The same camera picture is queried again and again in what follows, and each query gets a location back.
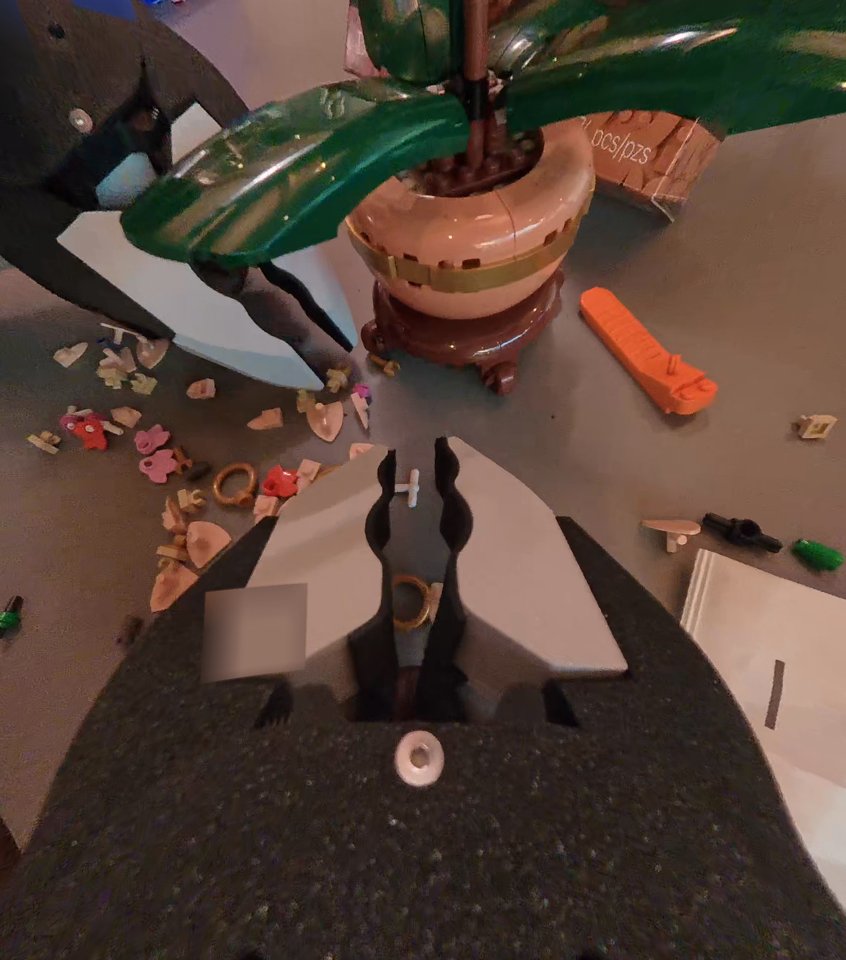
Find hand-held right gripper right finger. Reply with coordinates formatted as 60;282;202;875
421;436;630;720

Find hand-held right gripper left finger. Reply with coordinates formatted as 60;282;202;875
246;447;403;720

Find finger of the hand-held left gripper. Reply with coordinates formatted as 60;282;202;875
96;101;360;354
57;211;326;392

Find gold toy ring piece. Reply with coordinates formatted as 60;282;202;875
393;573;445;629
213;461;259;507

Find small toy bricks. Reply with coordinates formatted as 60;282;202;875
25;321;424;612

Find toy brick orchid plant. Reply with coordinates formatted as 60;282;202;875
121;0;846;396

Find grey desk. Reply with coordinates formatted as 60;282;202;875
0;0;846;826

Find tan petal toy piece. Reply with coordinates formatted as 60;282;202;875
642;517;701;554

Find black toy connector piece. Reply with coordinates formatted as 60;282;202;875
702;512;784;555

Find orange brick separator tool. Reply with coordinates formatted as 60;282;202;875
580;287;718;415

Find small green toy piece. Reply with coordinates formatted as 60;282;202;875
792;538;844;571

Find flat white plastic bag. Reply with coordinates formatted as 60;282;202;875
681;549;846;960

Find black toy set box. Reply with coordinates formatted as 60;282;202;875
580;108;725;224

